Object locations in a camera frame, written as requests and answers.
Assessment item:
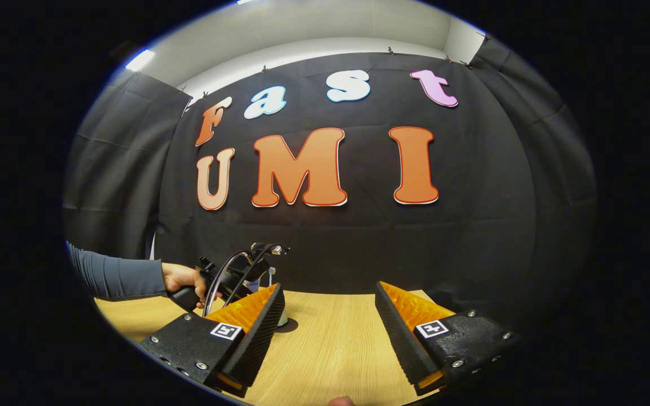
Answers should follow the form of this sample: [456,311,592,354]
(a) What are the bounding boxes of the ceiling light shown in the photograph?
[125,49,156,72]

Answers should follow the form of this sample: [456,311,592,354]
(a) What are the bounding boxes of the wooden desktop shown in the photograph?
[94,288,461,406]

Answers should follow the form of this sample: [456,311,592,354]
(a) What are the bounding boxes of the black backdrop cloth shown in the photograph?
[63,52,598,333]

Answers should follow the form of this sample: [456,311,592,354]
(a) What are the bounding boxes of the black cable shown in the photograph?
[221,244,280,308]

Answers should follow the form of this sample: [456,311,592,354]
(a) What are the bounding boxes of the pale blue cup wooden handle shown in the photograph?
[273,293,289,328]

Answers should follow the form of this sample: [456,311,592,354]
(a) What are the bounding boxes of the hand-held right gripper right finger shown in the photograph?
[374,281,522,396]

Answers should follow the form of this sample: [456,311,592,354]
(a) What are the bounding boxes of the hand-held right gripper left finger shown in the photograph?
[139,283,286,399]

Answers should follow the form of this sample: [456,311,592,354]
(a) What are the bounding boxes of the white cable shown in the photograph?
[203,251,249,317]

